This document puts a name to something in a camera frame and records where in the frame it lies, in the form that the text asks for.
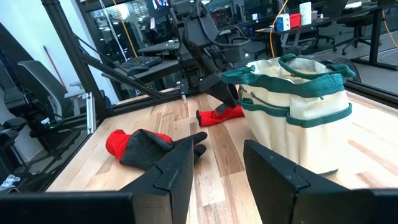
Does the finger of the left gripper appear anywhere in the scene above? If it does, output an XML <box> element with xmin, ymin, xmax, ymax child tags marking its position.
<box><xmin>226</xmin><ymin>82</ymin><xmax>241</xmax><ymax>107</ymax></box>
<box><xmin>198</xmin><ymin>72</ymin><xmax>238</xmax><ymax>108</ymax></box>

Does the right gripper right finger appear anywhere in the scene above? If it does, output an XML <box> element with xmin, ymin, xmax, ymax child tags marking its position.
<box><xmin>243</xmin><ymin>139</ymin><xmax>373</xmax><ymax>224</ymax></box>

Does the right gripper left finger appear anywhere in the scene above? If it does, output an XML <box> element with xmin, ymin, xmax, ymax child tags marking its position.
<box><xmin>119</xmin><ymin>138</ymin><xmax>195</xmax><ymax>224</ymax></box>

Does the red black garden glove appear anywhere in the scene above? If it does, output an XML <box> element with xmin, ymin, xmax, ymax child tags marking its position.
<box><xmin>105</xmin><ymin>129</ymin><xmax>208</xmax><ymax>172</ymax></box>
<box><xmin>195</xmin><ymin>104</ymin><xmax>245</xmax><ymax>128</ymax></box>

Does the beige gardening bag green trim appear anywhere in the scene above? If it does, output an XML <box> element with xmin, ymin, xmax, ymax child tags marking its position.
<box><xmin>221</xmin><ymin>53</ymin><xmax>357</xmax><ymax>175</ymax></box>

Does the dark grey desk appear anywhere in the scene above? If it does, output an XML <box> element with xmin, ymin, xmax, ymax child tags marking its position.
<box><xmin>101</xmin><ymin>40</ymin><xmax>187</xmax><ymax>83</ymax></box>

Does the black keyboard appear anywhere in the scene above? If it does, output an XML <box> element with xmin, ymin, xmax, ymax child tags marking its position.
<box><xmin>120</xmin><ymin>55</ymin><xmax>163</xmax><ymax>75</ymax></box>

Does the blue white box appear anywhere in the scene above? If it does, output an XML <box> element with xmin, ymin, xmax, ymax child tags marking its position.
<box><xmin>276</xmin><ymin>13</ymin><xmax>291</xmax><ymax>32</ymax></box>

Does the red box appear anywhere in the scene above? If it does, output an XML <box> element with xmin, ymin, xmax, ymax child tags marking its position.
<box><xmin>289</xmin><ymin>12</ymin><xmax>302</xmax><ymax>29</ymax></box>

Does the tall white box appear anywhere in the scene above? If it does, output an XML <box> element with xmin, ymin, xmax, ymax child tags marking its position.
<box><xmin>299</xmin><ymin>1</ymin><xmax>313</xmax><ymax>26</ymax></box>

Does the black office chair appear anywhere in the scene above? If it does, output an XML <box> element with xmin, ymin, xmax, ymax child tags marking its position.
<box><xmin>332</xmin><ymin>12</ymin><xmax>384</xmax><ymax>57</ymax></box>

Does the grey office chair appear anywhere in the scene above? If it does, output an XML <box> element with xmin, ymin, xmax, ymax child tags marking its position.
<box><xmin>17</xmin><ymin>60</ymin><xmax>81</xmax><ymax>119</ymax></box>

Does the thin yellow cord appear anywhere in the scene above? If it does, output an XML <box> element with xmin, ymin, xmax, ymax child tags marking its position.
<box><xmin>111</xmin><ymin>0</ymin><xmax>138</xmax><ymax>58</ymax></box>

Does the silver aluminium bracket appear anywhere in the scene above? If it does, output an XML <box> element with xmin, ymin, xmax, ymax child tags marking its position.
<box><xmin>86</xmin><ymin>91</ymin><xmax>96</xmax><ymax>135</ymax></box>

